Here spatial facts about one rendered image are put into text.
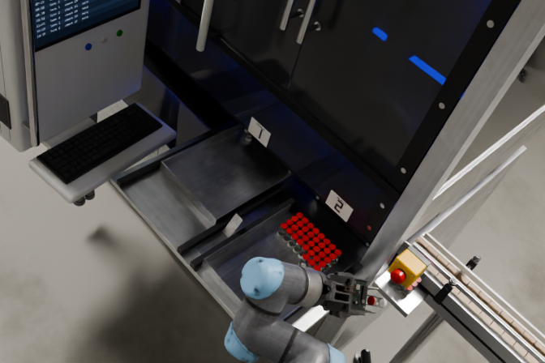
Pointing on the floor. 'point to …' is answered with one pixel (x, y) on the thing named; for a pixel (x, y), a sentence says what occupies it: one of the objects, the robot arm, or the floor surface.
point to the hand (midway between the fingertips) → (366, 300)
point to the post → (455, 137)
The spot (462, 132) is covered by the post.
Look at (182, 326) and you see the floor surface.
